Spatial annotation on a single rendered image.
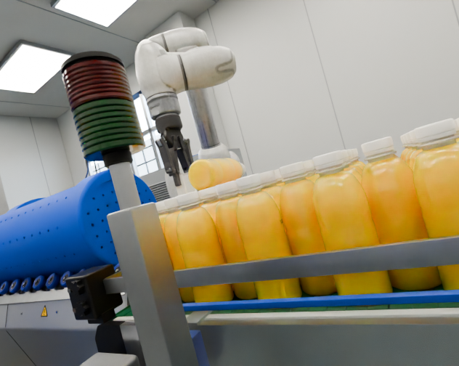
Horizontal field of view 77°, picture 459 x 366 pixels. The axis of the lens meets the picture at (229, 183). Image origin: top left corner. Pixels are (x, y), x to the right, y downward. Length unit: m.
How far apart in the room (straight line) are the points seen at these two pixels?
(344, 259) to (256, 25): 3.64
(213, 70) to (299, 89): 2.68
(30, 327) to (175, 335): 0.85
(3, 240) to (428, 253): 1.09
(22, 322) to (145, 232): 0.91
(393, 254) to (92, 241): 0.66
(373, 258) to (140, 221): 0.27
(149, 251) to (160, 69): 0.63
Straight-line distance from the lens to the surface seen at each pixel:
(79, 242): 0.82
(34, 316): 1.13
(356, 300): 0.34
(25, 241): 1.03
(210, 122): 1.44
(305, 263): 0.41
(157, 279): 0.32
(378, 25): 3.47
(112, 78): 0.33
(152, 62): 0.88
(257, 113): 3.68
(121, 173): 0.32
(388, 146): 0.44
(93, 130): 0.31
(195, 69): 0.87
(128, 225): 0.31
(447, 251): 0.39
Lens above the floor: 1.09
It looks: 1 degrees up
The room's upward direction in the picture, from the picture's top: 15 degrees counter-clockwise
